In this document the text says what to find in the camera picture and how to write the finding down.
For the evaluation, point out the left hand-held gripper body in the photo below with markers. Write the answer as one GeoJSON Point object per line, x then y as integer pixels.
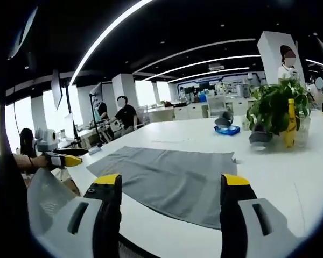
{"type": "Point", "coordinates": [49, 137]}

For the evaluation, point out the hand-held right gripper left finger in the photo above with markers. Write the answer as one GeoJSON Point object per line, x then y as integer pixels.
{"type": "Point", "coordinates": [107, 215]}

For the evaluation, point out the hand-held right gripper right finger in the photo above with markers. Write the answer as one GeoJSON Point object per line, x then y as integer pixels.
{"type": "Point", "coordinates": [232, 215]}

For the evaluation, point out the grey towel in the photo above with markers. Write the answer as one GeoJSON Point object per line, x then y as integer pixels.
{"type": "Point", "coordinates": [167, 177]}

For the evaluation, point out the person's left hand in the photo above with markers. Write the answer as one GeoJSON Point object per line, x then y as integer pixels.
{"type": "Point", "coordinates": [40, 161]}

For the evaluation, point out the small white table device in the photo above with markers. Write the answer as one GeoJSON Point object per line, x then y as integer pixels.
{"type": "Point", "coordinates": [95, 150]}

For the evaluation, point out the black stand pole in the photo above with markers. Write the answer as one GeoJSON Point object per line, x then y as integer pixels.
{"type": "Point", "coordinates": [71, 115]}

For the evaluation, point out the grey mesh office chair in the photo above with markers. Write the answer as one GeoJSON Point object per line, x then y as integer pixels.
{"type": "Point", "coordinates": [48, 196]}

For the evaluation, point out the white table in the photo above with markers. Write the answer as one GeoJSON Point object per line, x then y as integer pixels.
{"type": "Point", "coordinates": [272, 188]}

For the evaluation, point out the hanging monitor screen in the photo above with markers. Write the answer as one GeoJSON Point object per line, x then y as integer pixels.
{"type": "Point", "coordinates": [56, 90]}

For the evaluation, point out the small grey table fitting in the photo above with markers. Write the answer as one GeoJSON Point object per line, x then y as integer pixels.
{"type": "Point", "coordinates": [236, 160]}

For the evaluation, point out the grey rounded case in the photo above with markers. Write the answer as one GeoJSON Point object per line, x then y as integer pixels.
{"type": "Point", "coordinates": [259, 137]}
{"type": "Point", "coordinates": [224, 119]}

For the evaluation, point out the blue plastic packet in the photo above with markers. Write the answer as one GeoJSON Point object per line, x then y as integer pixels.
{"type": "Point", "coordinates": [227, 130]}

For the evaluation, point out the yellow bottle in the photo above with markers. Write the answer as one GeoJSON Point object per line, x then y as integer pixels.
{"type": "Point", "coordinates": [290, 129]}

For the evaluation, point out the clear glass vase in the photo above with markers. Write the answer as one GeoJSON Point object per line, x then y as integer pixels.
{"type": "Point", "coordinates": [304, 131]}

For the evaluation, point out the white office chair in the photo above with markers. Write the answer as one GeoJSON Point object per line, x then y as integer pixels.
{"type": "Point", "coordinates": [217, 106]}

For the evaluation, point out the white cabinet row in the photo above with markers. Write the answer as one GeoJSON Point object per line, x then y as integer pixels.
{"type": "Point", "coordinates": [189, 110]}

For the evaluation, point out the long ceiling light strip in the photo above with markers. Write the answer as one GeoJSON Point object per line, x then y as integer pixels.
{"type": "Point", "coordinates": [107, 35]}

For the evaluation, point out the green potted plant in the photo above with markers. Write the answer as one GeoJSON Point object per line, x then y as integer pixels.
{"type": "Point", "coordinates": [277, 104]}

